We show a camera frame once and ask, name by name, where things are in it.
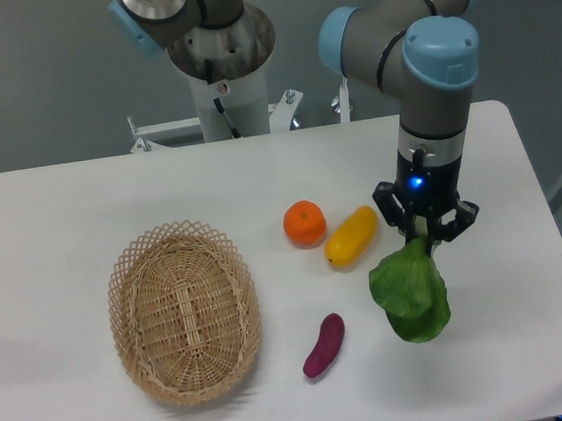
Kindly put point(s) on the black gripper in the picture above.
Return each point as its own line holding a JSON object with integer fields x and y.
{"x": 425, "y": 187}

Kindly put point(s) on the green leafy vegetable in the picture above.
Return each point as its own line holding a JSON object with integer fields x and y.
{"x": 410, "y": 290}

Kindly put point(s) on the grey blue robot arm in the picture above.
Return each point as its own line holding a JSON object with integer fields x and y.
{"x": 420, "y": 52}

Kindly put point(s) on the yellow mango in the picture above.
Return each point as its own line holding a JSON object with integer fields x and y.
{"x": 352, "y": 238}

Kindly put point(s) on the orange tangerine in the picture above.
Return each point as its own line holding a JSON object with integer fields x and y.
{"x": 304, "y": 223}

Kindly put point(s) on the purple sweet potato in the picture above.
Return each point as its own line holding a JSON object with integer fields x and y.
{"x": 327, "y": 347}

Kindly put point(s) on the woven wicker basket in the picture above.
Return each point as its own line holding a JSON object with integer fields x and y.
{"x": 184, "y": 313}

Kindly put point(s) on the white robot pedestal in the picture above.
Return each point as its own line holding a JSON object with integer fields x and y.
{"x": 226, "y": 69}

